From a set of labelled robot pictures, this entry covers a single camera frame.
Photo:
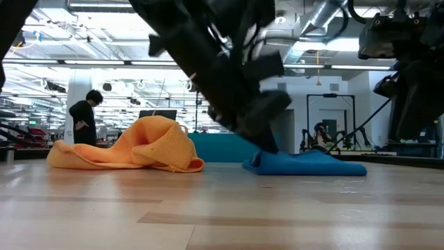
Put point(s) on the person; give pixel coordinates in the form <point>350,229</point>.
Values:
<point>320,130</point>
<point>83,121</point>

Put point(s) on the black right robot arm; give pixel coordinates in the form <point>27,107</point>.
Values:
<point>437,27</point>

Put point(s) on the black ceiling device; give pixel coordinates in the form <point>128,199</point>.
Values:
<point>19,40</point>

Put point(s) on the silver slanted ventilation duct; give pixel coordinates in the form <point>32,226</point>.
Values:
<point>322,14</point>

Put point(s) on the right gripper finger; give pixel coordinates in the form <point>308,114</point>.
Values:
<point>409,118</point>

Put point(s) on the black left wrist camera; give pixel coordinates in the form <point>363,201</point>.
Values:
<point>263,67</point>

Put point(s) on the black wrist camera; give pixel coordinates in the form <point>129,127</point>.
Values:
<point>381,38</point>
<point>263,67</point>

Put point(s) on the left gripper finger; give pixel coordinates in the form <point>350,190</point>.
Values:
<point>268,142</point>

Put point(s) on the blue microfiber towel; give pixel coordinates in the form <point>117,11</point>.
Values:
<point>305,165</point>

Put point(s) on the white building pillar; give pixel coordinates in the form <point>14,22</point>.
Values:
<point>80,90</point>

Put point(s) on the orange microfiber towel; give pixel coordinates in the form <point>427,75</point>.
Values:
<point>152,146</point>

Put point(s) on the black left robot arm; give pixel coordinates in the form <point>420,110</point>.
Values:
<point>180,34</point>

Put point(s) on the black background monitor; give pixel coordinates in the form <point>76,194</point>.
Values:
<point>163,114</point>

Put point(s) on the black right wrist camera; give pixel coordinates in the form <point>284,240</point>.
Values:
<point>381,38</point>

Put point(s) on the black background station frame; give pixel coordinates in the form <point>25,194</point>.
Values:
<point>329,95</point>

